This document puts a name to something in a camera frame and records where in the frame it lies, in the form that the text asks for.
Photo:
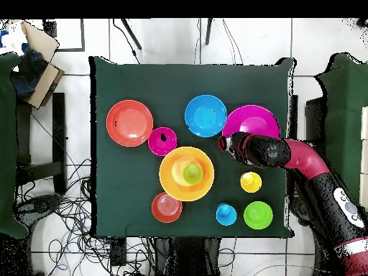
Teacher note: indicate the black tripod leg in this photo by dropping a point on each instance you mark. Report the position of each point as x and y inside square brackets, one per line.
[208, 31]
[130, 33]

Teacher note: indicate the cardboard box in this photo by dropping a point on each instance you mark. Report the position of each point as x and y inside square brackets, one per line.
[43, 41]

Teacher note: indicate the small red-orange bowl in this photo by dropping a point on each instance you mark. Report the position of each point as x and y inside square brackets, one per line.
[166, 207]

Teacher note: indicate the yellow cup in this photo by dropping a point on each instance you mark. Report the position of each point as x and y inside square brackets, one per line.
[253, 184]

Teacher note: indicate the small crimson bowl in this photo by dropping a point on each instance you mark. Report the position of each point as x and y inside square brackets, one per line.
[158, 145]

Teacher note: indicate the blue cup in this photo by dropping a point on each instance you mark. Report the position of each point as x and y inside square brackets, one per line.
[227, 216]

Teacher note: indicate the dark green tablecloth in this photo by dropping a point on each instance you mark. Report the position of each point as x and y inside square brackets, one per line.
[143, 83]

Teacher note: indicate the black cabinet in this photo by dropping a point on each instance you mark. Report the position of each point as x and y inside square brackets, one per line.
[314, 120]

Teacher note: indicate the large magenta bowl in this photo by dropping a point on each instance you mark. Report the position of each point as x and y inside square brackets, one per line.
[253, 120]

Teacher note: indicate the grey pedestal foot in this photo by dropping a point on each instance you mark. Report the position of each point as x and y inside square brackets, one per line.
[297, 212]

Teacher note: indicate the wide red-orange bowl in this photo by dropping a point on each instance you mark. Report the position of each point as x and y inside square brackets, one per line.
[129, 123]

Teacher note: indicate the black stool frame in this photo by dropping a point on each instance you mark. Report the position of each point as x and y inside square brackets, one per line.
[59, 129]

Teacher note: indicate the large orange bowl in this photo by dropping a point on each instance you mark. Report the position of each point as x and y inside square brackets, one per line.
[172, 184]

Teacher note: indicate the dark blue cloth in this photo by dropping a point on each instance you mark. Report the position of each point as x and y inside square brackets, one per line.
[28, 72]

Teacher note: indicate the green cup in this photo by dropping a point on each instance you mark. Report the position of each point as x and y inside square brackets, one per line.
[192, 174]

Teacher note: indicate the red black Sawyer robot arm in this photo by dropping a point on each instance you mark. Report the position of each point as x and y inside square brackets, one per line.
[304, 158]

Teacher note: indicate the green bowl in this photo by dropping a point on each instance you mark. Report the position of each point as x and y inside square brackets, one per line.
[258, 215]

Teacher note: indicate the dark green side cloth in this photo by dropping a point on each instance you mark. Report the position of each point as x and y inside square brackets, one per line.
[345, 100]
[7, 143]

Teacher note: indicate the blue bowl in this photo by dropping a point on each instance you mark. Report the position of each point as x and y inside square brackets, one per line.
[205, 116]

